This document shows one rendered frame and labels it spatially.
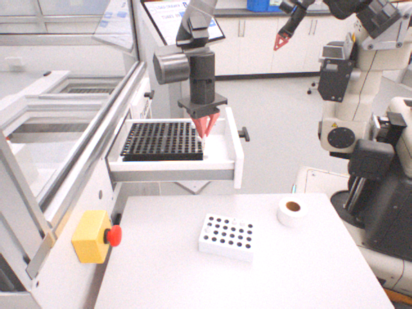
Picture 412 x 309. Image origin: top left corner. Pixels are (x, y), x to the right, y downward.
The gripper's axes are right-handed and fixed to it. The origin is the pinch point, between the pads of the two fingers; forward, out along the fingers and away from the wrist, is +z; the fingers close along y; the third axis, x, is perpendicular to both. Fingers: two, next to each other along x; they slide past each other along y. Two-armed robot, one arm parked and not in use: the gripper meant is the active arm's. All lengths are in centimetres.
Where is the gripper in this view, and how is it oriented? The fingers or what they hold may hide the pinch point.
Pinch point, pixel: (203, 134)
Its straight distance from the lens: 64.5
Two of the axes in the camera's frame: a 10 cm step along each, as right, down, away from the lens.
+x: 5.3, 4.5, -7.2
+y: -8.5, 3.0, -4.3
